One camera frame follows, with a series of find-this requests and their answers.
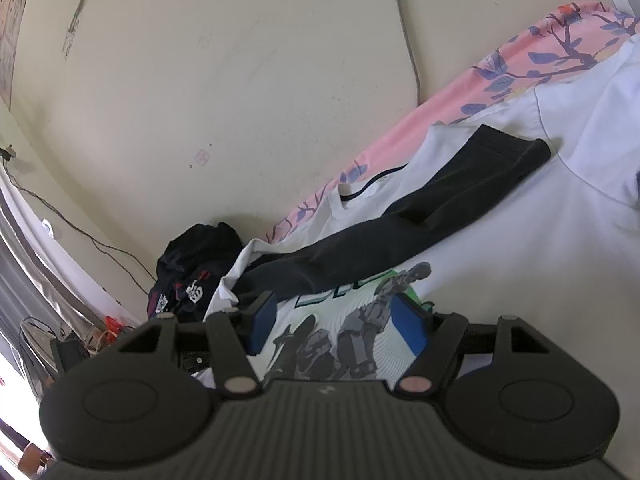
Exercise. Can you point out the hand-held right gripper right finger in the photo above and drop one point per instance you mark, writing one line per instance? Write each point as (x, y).
(410, 327)

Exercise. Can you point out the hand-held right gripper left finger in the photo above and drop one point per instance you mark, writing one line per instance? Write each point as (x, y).
(262, 322)

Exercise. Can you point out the plain black garment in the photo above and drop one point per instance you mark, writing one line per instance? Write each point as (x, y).
(400, 230)

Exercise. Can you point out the white printed T-shirt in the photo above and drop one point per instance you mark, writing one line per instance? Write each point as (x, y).
(500, 240)

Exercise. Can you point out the black printed garment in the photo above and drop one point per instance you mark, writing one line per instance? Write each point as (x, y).
(200, 255)

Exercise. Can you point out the black power adapter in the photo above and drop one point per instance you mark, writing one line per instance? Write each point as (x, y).
(67, 355)

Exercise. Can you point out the pink floral bedsheet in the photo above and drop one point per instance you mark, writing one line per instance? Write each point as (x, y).
(450, 105)

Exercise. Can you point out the white blue tag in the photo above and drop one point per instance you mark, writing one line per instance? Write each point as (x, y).
(47, 227)

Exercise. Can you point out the grey striped curtain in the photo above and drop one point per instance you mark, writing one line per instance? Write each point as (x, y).
(30, 270)

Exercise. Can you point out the pink wall sticker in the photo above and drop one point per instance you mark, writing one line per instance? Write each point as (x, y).
(201, 156)

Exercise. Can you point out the wall calendar poster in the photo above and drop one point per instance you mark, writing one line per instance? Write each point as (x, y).
(12, 25)

